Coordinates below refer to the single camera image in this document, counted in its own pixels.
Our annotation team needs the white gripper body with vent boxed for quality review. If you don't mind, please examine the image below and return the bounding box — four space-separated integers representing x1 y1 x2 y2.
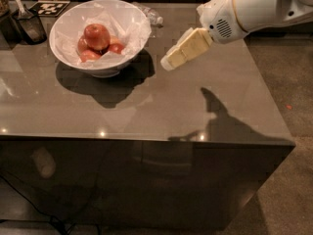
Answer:
197 0 247 44

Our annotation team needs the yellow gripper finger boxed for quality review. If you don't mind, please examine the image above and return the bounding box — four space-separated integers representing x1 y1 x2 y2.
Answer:
166 27 195 55
160 27 213 71

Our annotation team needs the red apple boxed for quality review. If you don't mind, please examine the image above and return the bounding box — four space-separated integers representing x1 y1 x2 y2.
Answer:
108 43 125 54
79 50 101 63
84 23 111 51
77 36 88 54

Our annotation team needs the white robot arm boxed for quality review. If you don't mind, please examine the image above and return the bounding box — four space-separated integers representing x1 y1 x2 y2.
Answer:
160 0 313 71

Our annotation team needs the white bowl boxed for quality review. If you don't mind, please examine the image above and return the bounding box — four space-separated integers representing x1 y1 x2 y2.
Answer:
49 0 152 77

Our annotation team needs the clear plastic water bottle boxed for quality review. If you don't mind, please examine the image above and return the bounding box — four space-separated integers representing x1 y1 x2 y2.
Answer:
133 2 163 26

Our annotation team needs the white paper liner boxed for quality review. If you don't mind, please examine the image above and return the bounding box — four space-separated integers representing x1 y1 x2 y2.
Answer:
50 8 151 71

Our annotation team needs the dark glossy cabinet table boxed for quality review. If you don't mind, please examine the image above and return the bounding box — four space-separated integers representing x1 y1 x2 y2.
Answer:
0 4 294 229

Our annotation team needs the black white marker tag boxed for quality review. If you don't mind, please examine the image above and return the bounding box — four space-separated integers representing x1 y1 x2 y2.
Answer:
30 1 69 17

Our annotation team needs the black floor cable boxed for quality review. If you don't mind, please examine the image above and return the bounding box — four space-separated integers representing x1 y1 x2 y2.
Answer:
0 174 102 235

